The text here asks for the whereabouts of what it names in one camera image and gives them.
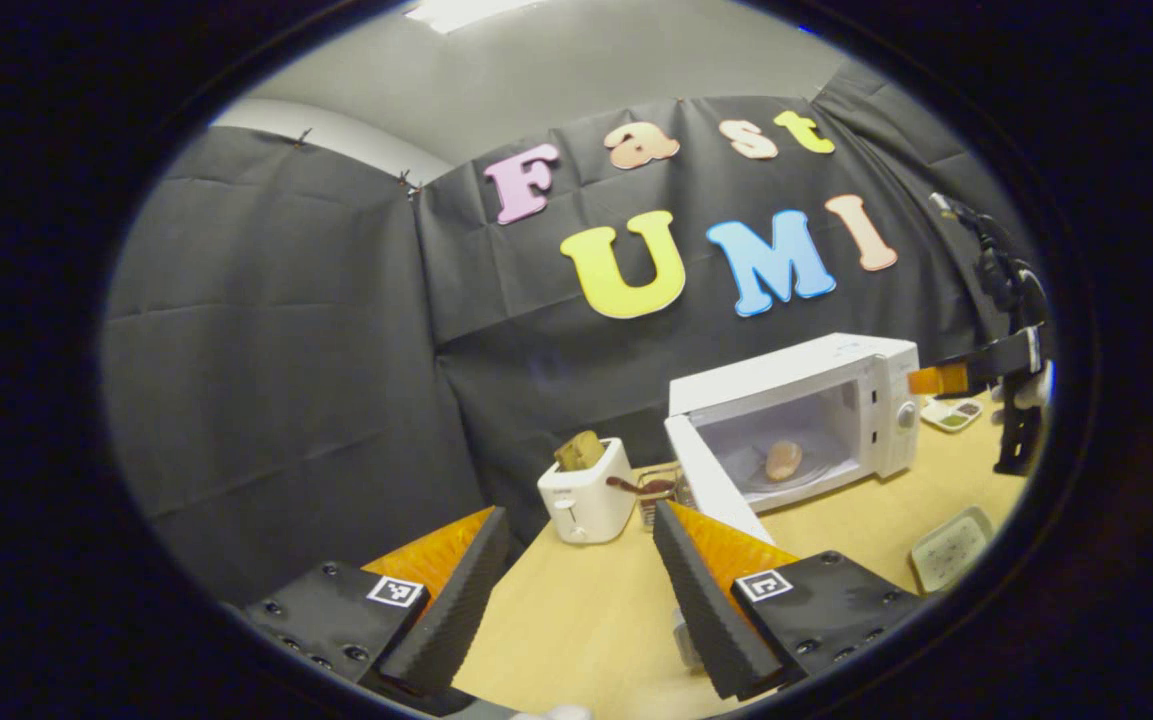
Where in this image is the long ceiling light panel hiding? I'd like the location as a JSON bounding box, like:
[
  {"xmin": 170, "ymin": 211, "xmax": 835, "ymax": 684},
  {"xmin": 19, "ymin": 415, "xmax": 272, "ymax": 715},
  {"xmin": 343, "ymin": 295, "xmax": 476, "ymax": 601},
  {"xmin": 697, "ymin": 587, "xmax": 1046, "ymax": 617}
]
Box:
[{"xmin": 406, "ymin": 0, "xmax": 537, "ymax": 34}]

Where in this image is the brown toast slice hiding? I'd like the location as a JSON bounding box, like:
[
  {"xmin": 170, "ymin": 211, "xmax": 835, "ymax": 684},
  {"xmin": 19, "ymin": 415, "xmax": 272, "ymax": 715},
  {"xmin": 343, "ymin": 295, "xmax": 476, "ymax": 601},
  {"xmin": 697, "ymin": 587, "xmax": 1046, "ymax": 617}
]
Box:
[{"xmin": 554, "ymin": 430, "xmax": 605, "ymax": 473}]

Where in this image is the white divided dish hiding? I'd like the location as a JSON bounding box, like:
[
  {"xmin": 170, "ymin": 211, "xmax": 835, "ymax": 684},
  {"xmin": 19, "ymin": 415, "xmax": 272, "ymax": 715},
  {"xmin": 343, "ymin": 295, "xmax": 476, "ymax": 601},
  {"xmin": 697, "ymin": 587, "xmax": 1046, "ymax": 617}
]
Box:
[{"xmin": 921, "ymin": 397, "xmax": 984, "ymax": 433}]

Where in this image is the white toaster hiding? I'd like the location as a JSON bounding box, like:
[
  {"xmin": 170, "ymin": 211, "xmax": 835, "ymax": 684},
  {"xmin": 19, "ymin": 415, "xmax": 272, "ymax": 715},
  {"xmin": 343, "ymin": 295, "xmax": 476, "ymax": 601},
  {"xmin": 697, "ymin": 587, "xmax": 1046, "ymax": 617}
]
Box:
[{"xmin": 537, "ymin": 437, "xmax": 637, "ymax": 546}]

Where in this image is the black backdrop cloth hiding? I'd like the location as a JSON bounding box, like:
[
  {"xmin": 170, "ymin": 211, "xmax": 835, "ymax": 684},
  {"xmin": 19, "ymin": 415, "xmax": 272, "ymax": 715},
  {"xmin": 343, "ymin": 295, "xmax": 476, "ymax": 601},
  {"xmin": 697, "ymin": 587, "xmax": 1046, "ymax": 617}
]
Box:
[{"xmin": 101, "ymin": 62, "xmax": 1047, "ymax": 606}]

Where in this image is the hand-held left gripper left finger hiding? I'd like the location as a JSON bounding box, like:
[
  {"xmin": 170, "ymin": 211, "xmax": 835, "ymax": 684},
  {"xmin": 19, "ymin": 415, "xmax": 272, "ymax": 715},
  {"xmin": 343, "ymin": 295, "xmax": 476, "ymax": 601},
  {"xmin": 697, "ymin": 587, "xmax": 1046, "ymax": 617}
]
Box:
[{"xmin": 241, "ymin": 505, "xmax": 512, "ymax": 699}]

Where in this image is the white microwave oven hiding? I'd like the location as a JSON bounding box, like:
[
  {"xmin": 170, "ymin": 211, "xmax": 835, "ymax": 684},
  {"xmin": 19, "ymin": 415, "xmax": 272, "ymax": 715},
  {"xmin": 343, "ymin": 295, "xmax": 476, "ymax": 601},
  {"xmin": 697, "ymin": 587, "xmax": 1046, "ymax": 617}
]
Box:
[{"xmin": 664, "ymin": 333, "xmax": 922, "ymax": 546}]

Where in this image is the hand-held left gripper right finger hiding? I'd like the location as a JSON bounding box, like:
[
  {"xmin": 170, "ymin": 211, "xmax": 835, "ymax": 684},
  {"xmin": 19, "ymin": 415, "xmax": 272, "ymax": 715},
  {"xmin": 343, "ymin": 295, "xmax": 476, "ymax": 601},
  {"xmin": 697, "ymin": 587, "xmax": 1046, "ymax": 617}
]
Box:
[{"xmin": 651, "ymin": 500, "xmax": 927, "ymax": 701}]

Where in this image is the pale green rectangular tray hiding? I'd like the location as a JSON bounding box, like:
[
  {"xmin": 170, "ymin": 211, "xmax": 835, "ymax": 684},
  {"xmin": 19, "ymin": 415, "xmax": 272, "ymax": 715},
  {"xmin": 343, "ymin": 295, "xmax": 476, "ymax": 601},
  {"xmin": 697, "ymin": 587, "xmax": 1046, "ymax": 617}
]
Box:
[{"xmin": 911, "ymin": 505, "xmax": 995, "ymax": 596}]

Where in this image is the small clear container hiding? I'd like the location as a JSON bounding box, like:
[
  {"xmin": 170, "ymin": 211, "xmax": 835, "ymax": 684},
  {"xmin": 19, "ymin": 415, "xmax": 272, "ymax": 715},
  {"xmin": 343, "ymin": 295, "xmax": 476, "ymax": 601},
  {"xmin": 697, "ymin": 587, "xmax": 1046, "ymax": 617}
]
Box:
[{"xmin": 636, "ymin": 465, "xmax": 694, "ymax": 531}]

